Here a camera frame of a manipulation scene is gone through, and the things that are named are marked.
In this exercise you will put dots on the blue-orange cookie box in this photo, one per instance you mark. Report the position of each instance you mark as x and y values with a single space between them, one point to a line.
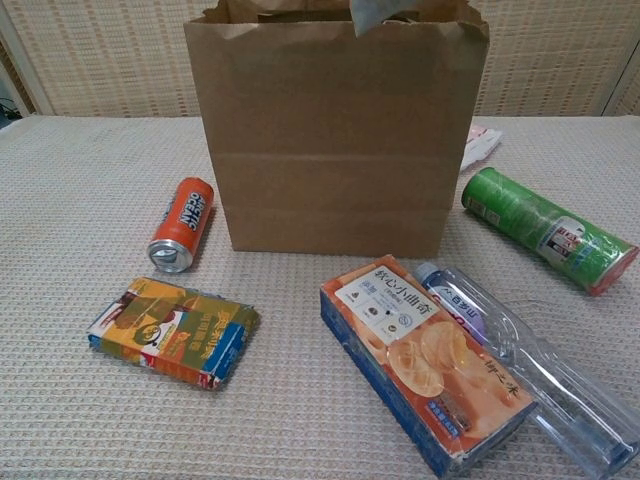
410 350

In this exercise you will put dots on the green chips canister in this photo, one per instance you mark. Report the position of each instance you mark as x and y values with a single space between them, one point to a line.
525 215

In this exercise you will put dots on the silver snack bag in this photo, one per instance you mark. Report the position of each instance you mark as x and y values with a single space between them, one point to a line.
367 17

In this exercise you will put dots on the clear plastic water bottle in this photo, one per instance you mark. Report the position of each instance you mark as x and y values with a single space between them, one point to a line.
550 400

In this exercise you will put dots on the brown paper bag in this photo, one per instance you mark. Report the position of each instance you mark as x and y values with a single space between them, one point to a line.
330 150

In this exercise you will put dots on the orange soda can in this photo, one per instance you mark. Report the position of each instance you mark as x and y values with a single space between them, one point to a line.
182 220

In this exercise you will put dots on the colourful flat snack pack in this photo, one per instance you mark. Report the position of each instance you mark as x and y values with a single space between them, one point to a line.
170 335

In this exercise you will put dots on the white pink packet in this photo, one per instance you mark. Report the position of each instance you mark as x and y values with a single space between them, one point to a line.
480 145

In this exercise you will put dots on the beige woven tablecloth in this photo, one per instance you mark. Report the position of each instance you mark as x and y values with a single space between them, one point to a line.
75 200

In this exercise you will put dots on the bamboo folding screen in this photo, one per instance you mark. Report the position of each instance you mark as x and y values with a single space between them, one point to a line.
100 50

